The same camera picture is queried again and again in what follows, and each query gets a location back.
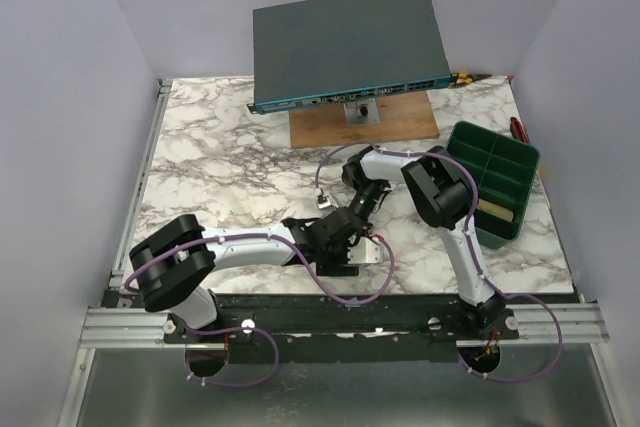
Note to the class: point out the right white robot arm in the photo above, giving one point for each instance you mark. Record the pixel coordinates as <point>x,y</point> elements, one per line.
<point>445,196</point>

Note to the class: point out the black metal base rail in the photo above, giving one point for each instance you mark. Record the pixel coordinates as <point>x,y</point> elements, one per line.
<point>315,329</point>

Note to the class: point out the red black utility knife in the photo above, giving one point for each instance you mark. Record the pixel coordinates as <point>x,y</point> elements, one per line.
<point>517,130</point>

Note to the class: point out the aluminium frame rail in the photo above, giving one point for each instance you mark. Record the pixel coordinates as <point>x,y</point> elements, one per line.
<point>84,359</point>

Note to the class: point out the grey metal stand bracket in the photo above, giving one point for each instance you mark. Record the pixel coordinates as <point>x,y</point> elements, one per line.
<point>359,113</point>

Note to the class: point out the brown plywood board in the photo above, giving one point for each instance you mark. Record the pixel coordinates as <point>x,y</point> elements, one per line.
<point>386,119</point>

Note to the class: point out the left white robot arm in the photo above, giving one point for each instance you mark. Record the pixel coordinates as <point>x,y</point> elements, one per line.
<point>170,265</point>

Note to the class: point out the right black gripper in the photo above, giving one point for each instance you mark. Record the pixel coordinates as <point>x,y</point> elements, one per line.
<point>361,214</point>

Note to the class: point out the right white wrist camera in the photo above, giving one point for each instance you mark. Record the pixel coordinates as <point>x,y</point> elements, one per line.
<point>323,201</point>

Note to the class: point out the cream rolled cloth in tray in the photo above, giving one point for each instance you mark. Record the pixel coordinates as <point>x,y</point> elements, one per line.
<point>496,211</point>

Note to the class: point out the green divided plastic tray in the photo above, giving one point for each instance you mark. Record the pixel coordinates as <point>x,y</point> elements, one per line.
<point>504,170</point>

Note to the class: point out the grey network switch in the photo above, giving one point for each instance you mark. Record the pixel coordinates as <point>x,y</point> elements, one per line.
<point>317,52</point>

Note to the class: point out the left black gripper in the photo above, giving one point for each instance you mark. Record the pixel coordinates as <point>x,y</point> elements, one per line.
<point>342,266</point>

